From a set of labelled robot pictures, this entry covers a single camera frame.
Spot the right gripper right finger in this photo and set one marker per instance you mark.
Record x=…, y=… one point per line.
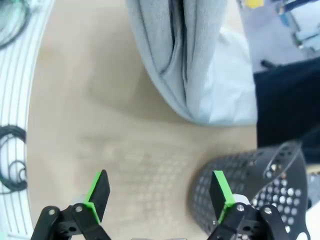
x=220, y=192

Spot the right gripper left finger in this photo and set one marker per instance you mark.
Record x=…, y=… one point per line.
x=98, y=195

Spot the black perforated plastic basket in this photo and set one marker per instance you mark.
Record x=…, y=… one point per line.
x=240, y=165

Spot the grey training pants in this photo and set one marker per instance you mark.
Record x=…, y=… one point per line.
x=155, y=50

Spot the person in black T-shirt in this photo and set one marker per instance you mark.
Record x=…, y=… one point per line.
x=287, y=100

